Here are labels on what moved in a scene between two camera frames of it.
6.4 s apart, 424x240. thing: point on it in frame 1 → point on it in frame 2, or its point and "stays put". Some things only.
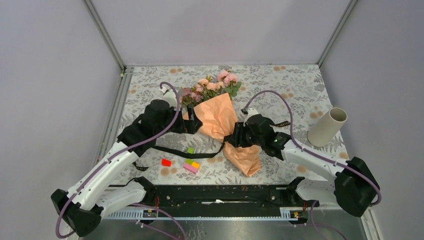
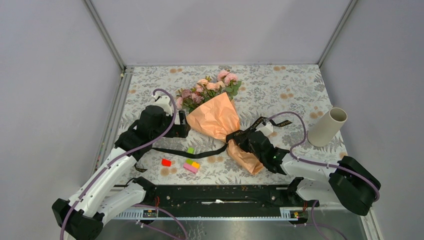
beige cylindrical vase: x=323 y=132 stays put
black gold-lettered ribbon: x=201 y=155 stays put
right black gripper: x=237 y=139 → x=242 y=141
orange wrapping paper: x=210 y=99 stays put
